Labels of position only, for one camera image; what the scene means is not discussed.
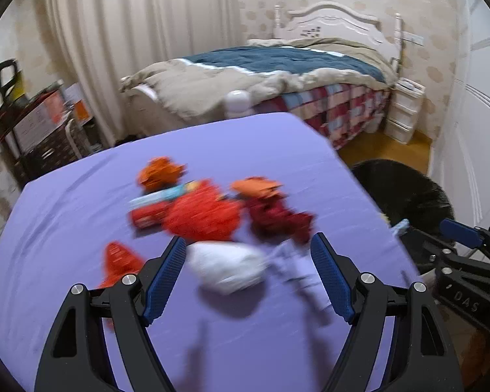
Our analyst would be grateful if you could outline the white tissue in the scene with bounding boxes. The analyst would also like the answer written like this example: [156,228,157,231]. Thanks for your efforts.
[186,242,268,295]

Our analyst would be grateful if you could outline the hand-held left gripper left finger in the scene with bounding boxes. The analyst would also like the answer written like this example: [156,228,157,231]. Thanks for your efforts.
[35,236,187,392]

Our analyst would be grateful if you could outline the cardboard box with orange label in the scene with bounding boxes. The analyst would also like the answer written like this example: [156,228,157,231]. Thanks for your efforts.
[10,88,68,152]

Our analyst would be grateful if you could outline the white plastic drawer unit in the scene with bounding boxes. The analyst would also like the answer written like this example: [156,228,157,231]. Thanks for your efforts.
[384,79,425,144]

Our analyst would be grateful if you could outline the black trash bin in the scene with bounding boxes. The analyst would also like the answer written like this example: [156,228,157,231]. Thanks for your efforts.
[351,159,456,274]

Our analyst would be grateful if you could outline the white pleated curtain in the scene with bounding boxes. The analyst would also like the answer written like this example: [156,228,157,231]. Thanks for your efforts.
[45,0,250,148]

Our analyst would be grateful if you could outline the white metal frame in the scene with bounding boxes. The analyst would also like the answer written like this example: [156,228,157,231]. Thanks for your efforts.
[63,116,84,158]

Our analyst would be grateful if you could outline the purple tablecloth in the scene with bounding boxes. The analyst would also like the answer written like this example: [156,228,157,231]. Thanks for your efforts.
[0,112,421,392]

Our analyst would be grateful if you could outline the white flat box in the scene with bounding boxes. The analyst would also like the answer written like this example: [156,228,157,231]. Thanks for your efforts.
[396,78,425,94]

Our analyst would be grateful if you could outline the red-orange flat wrapper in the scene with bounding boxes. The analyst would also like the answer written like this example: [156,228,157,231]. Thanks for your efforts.
[96,242,148,329]

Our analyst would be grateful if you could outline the black and yellow handle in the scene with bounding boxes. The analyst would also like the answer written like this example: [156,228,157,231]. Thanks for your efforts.
[0,59,27,105]

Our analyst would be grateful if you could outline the dark red wrapper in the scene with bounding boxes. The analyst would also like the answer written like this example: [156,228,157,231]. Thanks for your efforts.
[245,196,315,241]

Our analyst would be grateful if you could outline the plaid bed sheet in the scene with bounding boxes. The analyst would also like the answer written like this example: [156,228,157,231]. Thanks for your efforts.
[249,82,393,148]

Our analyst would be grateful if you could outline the orange-red foam net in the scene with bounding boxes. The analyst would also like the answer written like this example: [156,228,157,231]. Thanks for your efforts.
[163,182,243,241]

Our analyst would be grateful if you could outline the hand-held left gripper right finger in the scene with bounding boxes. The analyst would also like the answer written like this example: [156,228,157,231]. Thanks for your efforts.
[311,232,464,392]

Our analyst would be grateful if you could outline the bed with quilt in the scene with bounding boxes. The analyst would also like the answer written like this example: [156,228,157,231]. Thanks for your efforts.
[120,38,399,131]

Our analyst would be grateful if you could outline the white wardrobe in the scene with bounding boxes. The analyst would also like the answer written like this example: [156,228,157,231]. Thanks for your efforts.
[429,0,490,254]

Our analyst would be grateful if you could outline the red bottle with black cap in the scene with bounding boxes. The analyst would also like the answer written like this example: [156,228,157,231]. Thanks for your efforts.
[131,206,176,231]

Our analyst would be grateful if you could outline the small white and orange box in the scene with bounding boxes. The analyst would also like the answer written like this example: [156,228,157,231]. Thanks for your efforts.
[63,84,94,125]

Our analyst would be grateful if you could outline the orange crumpled wrapper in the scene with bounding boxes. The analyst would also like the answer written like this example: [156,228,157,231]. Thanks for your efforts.
[137,156,187,192]
[231,176,284,201]

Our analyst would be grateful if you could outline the clear plastic wrapper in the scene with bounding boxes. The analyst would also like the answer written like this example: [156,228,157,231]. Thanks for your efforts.
[265,241,339,315]

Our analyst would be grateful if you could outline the white rounded post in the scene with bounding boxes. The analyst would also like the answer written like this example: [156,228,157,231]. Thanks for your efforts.
[224,90,252,120]

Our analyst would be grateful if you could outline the teal flat packet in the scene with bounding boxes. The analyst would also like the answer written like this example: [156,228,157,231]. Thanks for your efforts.
[128,182,201,209]

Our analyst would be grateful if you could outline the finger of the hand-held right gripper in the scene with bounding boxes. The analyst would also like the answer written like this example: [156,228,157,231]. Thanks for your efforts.
[440,218,490,266]
[402,231,458,272]

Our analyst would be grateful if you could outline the white wooden bed frame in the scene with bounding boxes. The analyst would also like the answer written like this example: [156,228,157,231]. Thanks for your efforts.
[271,1,405,78]

